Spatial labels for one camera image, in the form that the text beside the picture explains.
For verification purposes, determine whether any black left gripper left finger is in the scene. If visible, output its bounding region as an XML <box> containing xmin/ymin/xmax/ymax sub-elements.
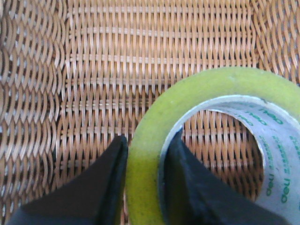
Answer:
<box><xmin>8</xmin><ymin>135</ymin><xmax>128</xmax><ymax>225</ymax></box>

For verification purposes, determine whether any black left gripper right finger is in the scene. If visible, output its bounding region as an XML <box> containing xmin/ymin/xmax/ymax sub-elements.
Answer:
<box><xmin>164</xmin><ymin>131</ymin><xmax>289</xmax><ymax>225</ymax></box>

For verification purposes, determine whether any yellow tape roll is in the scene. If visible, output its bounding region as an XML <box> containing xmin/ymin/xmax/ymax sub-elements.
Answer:
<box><xmin>126</xmin><ymin>67</ymin><xmax>300</xmax><ymax>225</ymax></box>

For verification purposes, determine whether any brown wicker basket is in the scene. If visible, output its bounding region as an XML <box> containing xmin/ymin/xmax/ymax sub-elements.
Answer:
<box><xmin>0</xmin><ymin>0</ymin><xmax>300</xmax><ymax>225</ymax></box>

